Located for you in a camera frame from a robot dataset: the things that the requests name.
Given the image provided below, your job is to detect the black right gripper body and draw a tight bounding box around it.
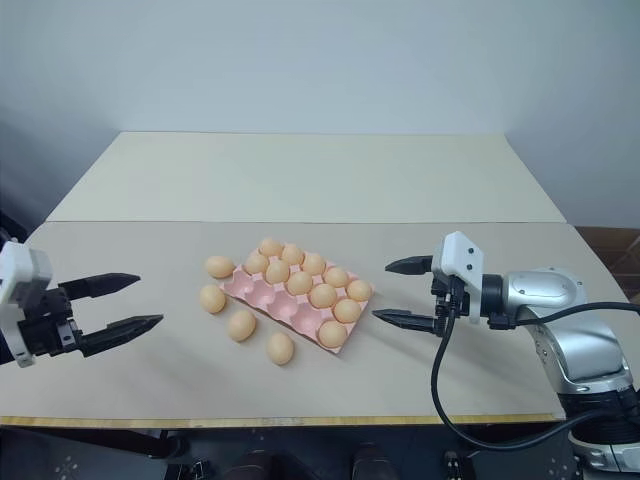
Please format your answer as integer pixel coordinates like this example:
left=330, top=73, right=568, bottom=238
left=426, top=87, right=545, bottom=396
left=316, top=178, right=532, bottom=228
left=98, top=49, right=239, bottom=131
left=430, top=272, right=472, bottom=335

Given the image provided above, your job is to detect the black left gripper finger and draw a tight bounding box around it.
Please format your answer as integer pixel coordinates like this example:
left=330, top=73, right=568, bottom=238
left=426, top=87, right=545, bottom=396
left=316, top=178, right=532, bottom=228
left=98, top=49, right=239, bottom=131
left=58, top=272, right=142, bottom=302
left=78, top=313, right=166, bottom=359

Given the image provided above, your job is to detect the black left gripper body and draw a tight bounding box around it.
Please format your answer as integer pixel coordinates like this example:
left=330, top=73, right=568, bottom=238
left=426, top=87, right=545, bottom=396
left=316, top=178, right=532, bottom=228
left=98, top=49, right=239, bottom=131
left=18, top=284, right=84, bottom=358

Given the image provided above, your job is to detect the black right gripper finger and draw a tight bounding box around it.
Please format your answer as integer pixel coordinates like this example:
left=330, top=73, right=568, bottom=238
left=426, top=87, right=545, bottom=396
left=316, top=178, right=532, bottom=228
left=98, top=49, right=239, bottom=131
left=384, top=255, right=435, bottom=277
left=371, top=308, right=444, bottom=336

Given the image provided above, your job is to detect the pink egg tray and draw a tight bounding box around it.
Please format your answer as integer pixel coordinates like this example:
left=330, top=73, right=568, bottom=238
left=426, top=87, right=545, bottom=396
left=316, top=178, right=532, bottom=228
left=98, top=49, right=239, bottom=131
left=219, top=246, right=377, bottom=358

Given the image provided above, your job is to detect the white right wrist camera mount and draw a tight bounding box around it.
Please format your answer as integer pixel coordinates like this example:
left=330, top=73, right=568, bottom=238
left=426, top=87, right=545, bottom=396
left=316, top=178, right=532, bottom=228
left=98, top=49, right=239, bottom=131
left=430, top=230, right=487, bottom=324

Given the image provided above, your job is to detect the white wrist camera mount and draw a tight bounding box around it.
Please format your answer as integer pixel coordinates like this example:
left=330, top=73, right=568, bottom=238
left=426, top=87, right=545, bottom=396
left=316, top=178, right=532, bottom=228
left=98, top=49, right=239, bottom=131
left=430, top=230, right=487, bottom=324
left=0, top=241, right=54, bottom=369

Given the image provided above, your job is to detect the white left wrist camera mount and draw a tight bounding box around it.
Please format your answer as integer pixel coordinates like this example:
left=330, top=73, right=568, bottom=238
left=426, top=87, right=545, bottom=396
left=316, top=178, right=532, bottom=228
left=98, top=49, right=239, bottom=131
left=0, top=241, right=54, bottom=369

